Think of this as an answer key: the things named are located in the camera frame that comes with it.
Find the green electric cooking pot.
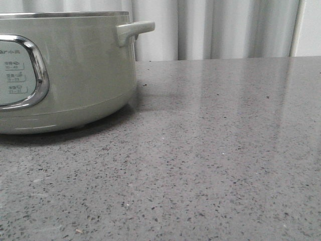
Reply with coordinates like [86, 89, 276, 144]
[1, 12, 155, 135]

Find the white curtain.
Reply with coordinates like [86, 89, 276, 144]
[1, 1, 320, 61]

